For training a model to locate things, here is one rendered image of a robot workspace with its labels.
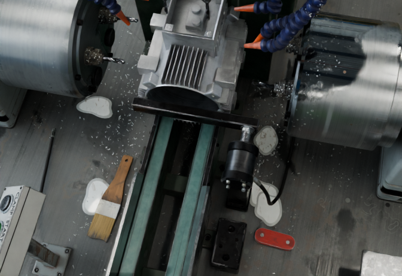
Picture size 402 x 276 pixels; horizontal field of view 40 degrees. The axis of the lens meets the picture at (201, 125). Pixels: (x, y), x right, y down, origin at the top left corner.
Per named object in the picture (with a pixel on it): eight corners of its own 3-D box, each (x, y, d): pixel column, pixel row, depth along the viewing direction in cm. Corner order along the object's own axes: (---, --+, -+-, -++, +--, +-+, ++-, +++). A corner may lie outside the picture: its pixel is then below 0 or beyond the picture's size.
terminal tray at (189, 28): (177, 2, 115) (174, -21, 109) (228, 9, 114) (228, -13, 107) (164, 51, 110) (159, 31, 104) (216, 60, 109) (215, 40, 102)
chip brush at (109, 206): (119, 154, 132) (118, 152, 131) (139, 159, 131) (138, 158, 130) (86, 236, 124) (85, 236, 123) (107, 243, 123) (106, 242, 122)
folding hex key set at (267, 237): (295, 239, 121) (296, 236, 120) (292, 252, 120) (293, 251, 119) (256, 227, 123) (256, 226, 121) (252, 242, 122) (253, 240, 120)
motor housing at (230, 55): (166, 39, 130) (156, -12, 112) (247, 52, 127) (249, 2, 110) (144, 117, 122) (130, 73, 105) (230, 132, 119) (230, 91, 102)
